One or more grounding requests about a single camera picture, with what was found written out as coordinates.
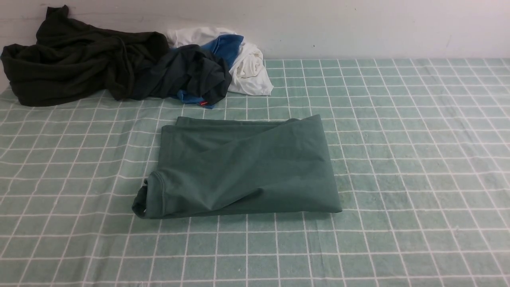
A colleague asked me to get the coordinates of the green long-sleeved shirt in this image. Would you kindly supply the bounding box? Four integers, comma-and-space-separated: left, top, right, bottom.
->
132, 115, 342, 219

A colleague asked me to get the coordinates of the dark olive crumpled garment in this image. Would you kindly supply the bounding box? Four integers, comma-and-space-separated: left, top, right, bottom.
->
1, 5, 169, 107

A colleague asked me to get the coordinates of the blue crumpled garment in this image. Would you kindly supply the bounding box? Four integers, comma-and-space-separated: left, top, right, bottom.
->
175, 34, 244, 109

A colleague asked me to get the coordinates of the dark grey crumpled garment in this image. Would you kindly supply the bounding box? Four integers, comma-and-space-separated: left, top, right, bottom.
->
130, 44, 232, 105

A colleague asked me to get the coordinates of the green checkered tablecloth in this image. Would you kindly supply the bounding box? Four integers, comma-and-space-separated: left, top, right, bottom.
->
0, 59, 510, 287

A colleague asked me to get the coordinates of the white crumpled garment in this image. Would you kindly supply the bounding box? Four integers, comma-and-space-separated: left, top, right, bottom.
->
167, 27, 274, 96

